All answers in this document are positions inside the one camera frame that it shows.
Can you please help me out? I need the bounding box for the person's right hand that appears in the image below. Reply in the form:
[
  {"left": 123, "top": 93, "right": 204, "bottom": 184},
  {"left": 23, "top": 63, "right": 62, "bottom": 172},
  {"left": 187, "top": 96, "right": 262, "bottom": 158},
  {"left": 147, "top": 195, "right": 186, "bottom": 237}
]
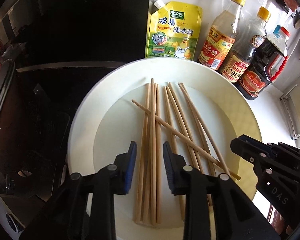
[{"left": 271, "top": 210, "right": 293, "bottom": 235}]

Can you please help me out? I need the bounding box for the metal cutting board rack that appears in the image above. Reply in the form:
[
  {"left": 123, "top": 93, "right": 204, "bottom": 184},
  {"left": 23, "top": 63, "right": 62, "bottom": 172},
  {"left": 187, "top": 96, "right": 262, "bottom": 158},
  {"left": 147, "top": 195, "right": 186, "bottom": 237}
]
[{"left": 280, "top": 83, "right": 300, "bottom": 141}]

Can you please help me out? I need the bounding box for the round cream tray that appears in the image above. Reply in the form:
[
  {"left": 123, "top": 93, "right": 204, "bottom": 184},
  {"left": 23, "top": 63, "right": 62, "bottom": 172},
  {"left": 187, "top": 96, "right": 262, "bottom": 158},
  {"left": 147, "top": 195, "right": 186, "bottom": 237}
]
[{"left": 67, "top": 57, "right": 263, "bottom": 240}]

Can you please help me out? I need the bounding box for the cream cutting board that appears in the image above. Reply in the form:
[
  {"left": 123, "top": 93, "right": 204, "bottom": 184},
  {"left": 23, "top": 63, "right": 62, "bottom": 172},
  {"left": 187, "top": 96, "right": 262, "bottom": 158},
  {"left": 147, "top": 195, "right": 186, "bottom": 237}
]
[{"left": 287, "top": 77, "right": 300, "bottom": 138}]

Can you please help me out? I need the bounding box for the soy sauce bottle yellow cap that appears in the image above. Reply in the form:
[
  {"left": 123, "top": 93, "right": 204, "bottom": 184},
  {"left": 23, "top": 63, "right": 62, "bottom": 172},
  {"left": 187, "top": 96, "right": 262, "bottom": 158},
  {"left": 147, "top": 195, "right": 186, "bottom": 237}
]
[{"left": 218, "top": 7, "right": 271, "bottom": 83}]

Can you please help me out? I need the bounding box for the black gas stove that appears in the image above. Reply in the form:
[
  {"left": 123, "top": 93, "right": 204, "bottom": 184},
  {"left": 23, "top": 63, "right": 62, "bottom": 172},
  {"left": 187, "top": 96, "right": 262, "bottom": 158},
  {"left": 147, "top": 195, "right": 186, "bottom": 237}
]
[{"left": 0, "top": 61, "right": 120, "bottom": 199}]

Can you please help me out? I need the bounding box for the vinegar bottle yellow cap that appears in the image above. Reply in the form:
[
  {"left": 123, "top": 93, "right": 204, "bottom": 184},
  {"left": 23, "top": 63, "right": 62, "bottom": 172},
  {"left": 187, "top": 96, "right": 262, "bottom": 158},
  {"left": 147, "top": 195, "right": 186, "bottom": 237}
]
[{"left": 198, "top": 0, "right": 245, "bottom": 70}]

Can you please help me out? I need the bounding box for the yellow chicken seasoning pouch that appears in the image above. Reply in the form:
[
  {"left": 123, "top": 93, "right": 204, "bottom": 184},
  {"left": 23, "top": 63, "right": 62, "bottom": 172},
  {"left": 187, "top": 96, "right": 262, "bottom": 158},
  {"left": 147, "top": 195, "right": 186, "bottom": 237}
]
[{"left": 145, "top": 1, "right": 203, "bottom": 60}]

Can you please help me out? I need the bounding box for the large soy sauce jug red handle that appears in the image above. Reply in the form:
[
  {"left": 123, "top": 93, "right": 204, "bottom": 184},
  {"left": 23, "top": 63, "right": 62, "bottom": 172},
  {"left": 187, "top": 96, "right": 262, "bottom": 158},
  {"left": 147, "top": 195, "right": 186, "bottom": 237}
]
[{"left": 235, "top": 25, "right": 290, "bottom": 100}]

